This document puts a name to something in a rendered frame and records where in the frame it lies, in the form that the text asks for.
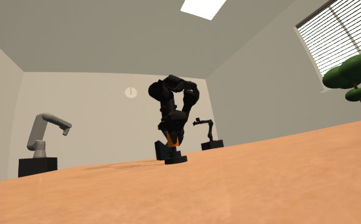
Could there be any orange knob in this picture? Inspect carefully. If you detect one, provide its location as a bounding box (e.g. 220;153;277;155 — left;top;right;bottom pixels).
166;131;179;147

